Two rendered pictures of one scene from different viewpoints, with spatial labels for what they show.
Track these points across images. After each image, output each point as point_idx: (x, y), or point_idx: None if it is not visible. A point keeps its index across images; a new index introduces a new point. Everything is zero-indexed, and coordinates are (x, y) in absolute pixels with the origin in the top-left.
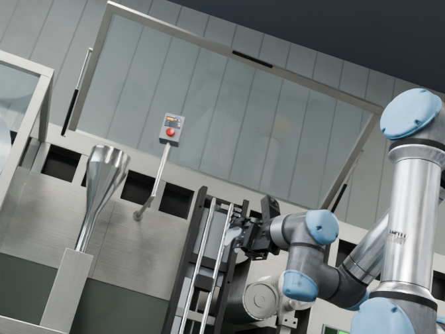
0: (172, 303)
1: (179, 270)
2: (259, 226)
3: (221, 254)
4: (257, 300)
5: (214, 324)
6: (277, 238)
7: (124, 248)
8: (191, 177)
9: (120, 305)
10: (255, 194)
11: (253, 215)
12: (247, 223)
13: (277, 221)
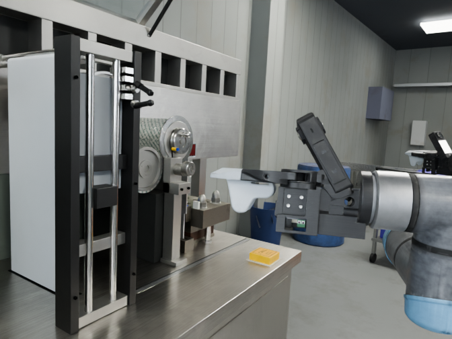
0: (71, 250)
1: (66, 194)
2: (322, 186)
3: (118, 146)
4: (142, 171)
5: (125, 241)
6: (389, 226)
7: None
8: None
9: None
10: (72, 3)
11: (68, 31)
12: (302, 183)
13: (398, 199)
